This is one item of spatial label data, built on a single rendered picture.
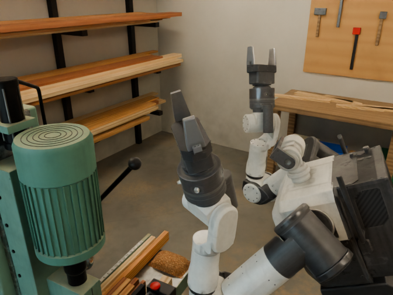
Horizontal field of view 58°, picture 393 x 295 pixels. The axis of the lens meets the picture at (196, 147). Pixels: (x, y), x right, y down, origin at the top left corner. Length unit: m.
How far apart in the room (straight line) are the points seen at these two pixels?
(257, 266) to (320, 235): 0.16
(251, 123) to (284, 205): 0.40
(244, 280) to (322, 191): 0.28
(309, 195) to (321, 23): 3.01
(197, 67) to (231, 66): 0.48
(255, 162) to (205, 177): 0.67
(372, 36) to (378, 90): 0.50
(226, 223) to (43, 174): 0.40
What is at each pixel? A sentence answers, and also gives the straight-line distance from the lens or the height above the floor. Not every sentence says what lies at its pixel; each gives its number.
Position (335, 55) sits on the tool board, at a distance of 3.81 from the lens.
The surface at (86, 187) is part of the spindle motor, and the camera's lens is 0.87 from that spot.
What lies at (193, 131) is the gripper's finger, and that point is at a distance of 0.59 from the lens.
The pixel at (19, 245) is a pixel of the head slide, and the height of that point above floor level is 1.20.
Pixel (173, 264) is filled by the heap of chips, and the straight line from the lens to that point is 1.32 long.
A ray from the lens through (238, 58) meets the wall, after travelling 4.19.
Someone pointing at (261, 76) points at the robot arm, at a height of 1.54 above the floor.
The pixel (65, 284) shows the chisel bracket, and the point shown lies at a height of 1.07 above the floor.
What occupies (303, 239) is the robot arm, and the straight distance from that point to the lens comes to 0.81.
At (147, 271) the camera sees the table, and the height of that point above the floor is 0.90.
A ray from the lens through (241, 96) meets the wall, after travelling 4.26.
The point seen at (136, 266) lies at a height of 0.94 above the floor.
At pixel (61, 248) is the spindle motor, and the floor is 1.25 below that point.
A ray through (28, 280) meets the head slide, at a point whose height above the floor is 1.08.
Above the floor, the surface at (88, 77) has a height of 1.11.
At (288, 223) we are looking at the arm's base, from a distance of 0.81.
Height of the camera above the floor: 1.81
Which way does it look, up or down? 24 degrees down
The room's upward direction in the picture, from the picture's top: straight up
